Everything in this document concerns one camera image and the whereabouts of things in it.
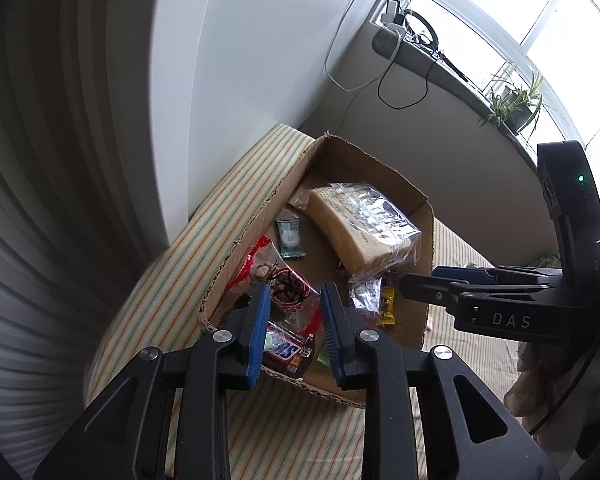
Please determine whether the white window frame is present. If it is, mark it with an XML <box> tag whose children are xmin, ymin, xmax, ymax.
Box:
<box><xmin>395</xmin><ymin>0</ymin><xmax>600</xmax><ymax>161</ymax></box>

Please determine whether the cardboard box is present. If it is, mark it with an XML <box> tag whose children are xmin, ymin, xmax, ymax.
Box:
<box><xmin>197</xmin><ymin>132</ymin><xmax>436</xmax><ymax>408</ymax></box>

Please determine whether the white cable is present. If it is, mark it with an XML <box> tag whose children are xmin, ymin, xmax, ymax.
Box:
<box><xmin>324</xmin><ymin>0</ymin><xmax>402</xmax><ymax>94</ymax></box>

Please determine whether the brown chocolate bar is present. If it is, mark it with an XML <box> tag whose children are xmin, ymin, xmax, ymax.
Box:
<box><xmin>262</xmin><ymin>322</ymin><xmax>316</xmax><ymax>379</ymax></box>

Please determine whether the clear plastic wrapped candy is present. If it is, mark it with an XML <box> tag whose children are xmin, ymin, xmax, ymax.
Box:
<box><xmin>347</xmin><ymin>272</ymin><xmax>386</xmax><ymax>313</ymax></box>

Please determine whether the grey window sill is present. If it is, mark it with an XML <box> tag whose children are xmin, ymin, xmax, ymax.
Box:
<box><xmin>372</xmin><ymin>25</ymin><xmax>542</xmax><ymax>157</ymax></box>

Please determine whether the yellow candy packet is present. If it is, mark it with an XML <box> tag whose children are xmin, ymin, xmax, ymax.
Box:
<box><xmin>377</xmin><ymin>285</ymin><xmax>399</xmax><ymax>327</ymax></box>

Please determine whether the potted plant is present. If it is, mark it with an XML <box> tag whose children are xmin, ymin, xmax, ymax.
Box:
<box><xmin>477</xmin><ymin>67</ymin><xmax>556</xmax><ymax>136</ymax></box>

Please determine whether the grey ribbed panel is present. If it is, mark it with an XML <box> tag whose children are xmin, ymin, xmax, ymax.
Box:
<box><xmin>0</xmin><ymin>0</ymin><xmax>181</xmax><ymax>463</ymax></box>

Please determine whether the bagged sliced bread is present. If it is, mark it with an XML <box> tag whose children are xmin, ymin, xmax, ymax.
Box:
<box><xmin>286</xmin><ymin>182</ymin><xmax>423</xmax><ymax>281</ymax></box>

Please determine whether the black cable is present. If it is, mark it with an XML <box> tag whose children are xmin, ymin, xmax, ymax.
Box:
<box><xmin>377</xmin><ymin>10</ymin><xmax>442</xmax><ymax>110</ymax></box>

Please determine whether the dark green snack packet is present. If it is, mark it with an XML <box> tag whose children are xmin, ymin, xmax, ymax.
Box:
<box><xmin>275</xmin><ymin>217</ymin><xmax>307</xmax><ymax>260</ymax></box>

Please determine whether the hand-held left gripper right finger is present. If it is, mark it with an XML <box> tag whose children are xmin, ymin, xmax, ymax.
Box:
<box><xmin>320</xmin><ymin>282</ymin><xmax>561</xmax><ymax>480</ymax></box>

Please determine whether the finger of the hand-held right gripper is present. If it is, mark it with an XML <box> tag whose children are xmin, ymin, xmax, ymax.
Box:
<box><xmin>432</xmin><ymin>264</ymin><xmax>563</xmax><ymax>286</ymax></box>
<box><xmin>399</xmin><ymin>272</ymin><xmax>481</xmax><ymax>312</ymax></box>

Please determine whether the white power adapter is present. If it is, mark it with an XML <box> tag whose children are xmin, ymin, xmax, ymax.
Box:
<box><xmin>380</xmin><ymin>0</ymin><xmax>407</xmax><ymax>29</ymax></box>

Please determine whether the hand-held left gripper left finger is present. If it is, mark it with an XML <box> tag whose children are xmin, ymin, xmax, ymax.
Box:
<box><xmin>32</xmin><ymin>282</ymin><xmax>272</xmax><ymax>480</ymax></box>

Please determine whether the striped cushion surface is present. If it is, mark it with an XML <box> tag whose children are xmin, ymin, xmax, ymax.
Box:
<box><xmin>82</xmin><ymin>125</ymin><xmax>531</xmax><ymax>480</ymax></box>

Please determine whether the red and clear snack bag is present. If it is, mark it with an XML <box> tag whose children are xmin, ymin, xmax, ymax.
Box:
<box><xmin>225</xmin><ymin>235</ymin><xmax>324</xmax><ymax>336</ymax></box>

